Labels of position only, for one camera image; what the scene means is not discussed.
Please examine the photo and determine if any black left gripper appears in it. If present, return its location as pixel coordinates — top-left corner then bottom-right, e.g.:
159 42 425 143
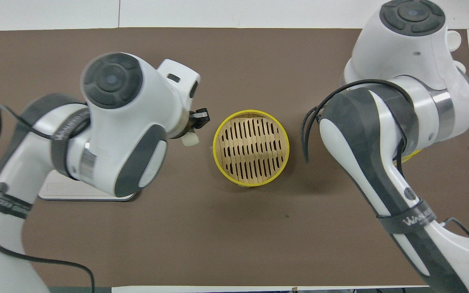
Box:
173 107 211 140

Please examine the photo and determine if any white steamed bun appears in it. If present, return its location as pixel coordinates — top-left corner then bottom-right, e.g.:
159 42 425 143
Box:
180 129 200 147

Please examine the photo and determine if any paper steamer liner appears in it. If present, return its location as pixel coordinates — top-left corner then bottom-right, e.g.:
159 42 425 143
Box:
399 149 423 163

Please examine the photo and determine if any yellow bamboo steamer basket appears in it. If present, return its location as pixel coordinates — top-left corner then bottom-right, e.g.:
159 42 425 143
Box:
212 109 290 188

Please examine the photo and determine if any brown table mat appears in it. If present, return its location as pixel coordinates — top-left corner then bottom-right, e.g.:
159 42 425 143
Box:
0 27 469 287

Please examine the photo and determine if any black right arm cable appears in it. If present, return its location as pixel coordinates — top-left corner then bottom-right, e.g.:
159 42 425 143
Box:
302 79 469 239

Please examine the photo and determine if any white cutting board grey frame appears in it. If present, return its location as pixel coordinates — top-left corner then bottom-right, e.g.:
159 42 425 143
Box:
38 169 138 202

